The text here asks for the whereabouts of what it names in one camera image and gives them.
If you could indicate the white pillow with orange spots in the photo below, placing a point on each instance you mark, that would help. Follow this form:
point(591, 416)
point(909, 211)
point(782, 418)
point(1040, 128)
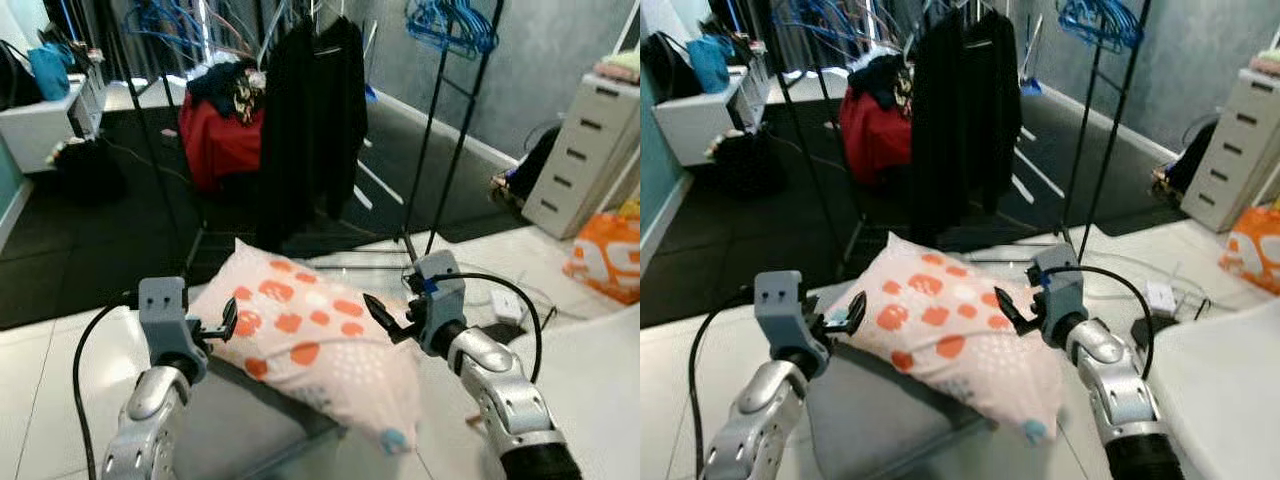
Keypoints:
point(330, 370)
point(960, 360)

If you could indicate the white power adapter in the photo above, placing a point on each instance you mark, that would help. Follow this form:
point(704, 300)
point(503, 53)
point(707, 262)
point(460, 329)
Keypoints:
point(1161, 298)
point(508, 306)

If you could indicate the grey cushioned seat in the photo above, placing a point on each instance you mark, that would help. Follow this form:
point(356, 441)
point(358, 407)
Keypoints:
point(880, 430)
point(240, 430)

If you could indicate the red cloth laundry bag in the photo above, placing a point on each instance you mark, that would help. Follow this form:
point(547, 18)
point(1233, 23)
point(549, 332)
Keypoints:
point(875, 140)
point(220, 145)

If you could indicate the black floor bag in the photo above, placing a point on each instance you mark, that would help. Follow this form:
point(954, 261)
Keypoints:
point(88, 172)
point(750, 165)

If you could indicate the black hanging garment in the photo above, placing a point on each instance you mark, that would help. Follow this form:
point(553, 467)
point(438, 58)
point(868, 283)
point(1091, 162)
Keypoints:
point(310, 130)
point(965, 125)

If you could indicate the black patterned bag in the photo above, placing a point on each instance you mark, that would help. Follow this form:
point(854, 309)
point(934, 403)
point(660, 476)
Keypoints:
point(530, 175)
point(1185, 165)

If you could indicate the black metal clothes rack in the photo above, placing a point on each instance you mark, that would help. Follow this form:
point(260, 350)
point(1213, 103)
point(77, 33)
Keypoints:
point(1113, 130)
point(462, 130)

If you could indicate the orange white shopping bag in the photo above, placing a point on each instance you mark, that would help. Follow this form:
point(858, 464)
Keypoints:
point(605, 260)
point(1255, 250)

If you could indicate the dark clothes pile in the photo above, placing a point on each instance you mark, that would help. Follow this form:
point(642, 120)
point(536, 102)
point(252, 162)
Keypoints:
point(885, 80)
point(225, 88)

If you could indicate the white low side table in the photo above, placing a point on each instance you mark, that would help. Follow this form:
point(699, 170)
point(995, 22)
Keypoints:
point(45, 130)
point(700, 125)

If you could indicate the white drawer cabinet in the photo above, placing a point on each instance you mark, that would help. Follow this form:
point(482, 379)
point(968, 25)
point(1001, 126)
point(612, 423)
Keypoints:
point(1235, 145)
point(590, 150)

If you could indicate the teal bag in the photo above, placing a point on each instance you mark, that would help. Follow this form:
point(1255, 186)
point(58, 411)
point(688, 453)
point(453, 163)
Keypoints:
point(50, 72)
point(710, 62)

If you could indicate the blue plastic hangers bunch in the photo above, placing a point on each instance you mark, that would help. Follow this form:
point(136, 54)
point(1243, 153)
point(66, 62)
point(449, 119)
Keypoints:
point(825, 18)
point(450, 28)
point(1100, 24)
point(175, 22)

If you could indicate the black handbag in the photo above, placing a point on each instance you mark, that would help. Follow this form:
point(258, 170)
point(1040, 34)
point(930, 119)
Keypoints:
point(15, 80)
point(665, 68)

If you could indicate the folded towels stack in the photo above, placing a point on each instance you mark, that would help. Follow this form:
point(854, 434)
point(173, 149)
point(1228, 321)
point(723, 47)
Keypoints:
point(620, 68)
point(1265, 64)

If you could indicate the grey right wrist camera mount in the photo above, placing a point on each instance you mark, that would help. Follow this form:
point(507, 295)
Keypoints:
point(1062, 290)
point(442, 295)

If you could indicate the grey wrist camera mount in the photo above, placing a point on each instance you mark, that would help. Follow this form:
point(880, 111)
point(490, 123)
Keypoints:
point(165, 310)
point(442, 295)
point(1062, 290)
point(785, 305)

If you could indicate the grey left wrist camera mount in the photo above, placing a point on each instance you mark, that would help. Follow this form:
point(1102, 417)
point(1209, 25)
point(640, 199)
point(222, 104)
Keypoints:
point(165, 310)
point(785, 305)

